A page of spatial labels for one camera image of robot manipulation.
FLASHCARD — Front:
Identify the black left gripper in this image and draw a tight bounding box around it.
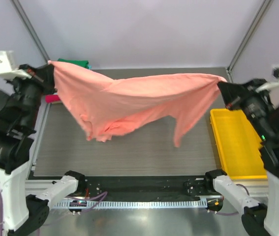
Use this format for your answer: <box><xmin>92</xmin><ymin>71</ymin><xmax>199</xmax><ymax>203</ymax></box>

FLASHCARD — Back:
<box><xmin>7</xmin><ymin>62</ymin><xmax>59</xmax><ymax>130</ymax></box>

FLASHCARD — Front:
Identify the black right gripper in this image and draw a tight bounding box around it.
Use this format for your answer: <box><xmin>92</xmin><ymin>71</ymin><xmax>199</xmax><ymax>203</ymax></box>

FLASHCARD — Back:
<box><xmin>218</xmin><ymin>77</ymin><xmax>278</xmax><ymax>142</ymax></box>

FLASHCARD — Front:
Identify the salmon pink t shirt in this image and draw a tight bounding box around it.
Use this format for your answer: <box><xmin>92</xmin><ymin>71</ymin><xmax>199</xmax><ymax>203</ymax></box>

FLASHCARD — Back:
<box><xmin>50</xmin><ymin>61</ymin><xmax>224</xmax><ymax>147</ymax></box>

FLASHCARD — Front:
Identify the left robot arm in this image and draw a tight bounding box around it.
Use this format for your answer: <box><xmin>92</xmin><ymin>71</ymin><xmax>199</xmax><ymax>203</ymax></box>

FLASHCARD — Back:
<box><xmin>0</xmin><ymin>64</ymin><xmax>86</xmax><ymax>236</ymax></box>

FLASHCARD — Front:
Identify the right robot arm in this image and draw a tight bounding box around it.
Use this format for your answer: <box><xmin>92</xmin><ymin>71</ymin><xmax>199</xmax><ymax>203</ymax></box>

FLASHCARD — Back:
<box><xmin>203</xmin><ymin>79</ymin><xmax>279</xmax><ymax>236</ymax></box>

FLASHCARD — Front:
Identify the red folded t shirt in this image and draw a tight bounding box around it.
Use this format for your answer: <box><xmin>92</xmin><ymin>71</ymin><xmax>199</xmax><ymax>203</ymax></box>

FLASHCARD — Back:
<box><xmin>45</xmin><ymin>94</ymin><xmax>61</xmax><ymax>103</ymax></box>

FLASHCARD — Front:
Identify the green folded t shirt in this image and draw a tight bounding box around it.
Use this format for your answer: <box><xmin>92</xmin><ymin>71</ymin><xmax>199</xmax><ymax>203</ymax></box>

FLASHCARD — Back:
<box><xmin>58</xmin><ymin>58</ymin><xmax>90</xmax><ymax>69</ymax></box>

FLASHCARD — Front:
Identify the yellow plastic bin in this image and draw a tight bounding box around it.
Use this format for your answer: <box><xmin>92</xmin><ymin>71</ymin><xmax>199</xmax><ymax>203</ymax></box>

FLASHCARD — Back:
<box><xmin>210</xmin><ymin>109</ymin><xmax>267</xmax><ymax>180</ymax></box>

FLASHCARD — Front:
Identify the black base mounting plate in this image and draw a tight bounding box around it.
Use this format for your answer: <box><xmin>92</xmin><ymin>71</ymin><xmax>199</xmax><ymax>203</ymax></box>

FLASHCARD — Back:
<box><xmin>85</xmin><ymin>176</ymin><xmax>219</xmax><ymax>202</ymax></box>

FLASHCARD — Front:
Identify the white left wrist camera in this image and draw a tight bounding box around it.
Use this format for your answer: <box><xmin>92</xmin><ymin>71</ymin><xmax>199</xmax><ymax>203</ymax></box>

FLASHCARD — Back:
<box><xmin>0</xmin><ymin>51</ymin><xmax>31</xmax><ymax>81</ymax></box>

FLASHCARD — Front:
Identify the right aluminium frame post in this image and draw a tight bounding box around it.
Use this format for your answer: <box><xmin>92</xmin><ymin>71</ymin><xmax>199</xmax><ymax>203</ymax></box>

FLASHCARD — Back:
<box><xmin>227</xmin><ymin>0</ymin><xmax>274</xmax><ymax>74</ymax></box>

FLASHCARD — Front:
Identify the aluminium frame post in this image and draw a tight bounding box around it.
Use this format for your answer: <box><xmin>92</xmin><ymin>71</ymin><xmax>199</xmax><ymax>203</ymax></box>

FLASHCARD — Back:
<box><xmin>10</xmin><ymin>0</ymin><xmax>50</xmax><ymax>61</ymax></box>
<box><xmin>227</xmin><ymin>0</ymin><xmax>274</xmax><ymax>74</ymax></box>

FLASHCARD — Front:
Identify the left aluminium frame post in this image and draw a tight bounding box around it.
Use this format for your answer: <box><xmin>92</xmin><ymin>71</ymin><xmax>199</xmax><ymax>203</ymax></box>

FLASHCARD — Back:
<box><xmin>10</xmin><ymin>0</ymin><xmax>50</xmax><ymax>61</ymax></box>

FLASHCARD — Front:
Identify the slotted cable duct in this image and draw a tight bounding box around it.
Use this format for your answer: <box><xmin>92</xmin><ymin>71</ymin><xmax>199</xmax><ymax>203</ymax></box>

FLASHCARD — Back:
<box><xmin>53</xmin><ymin>199</ymin><xmax>207</xmax><ymax>210</ymax></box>

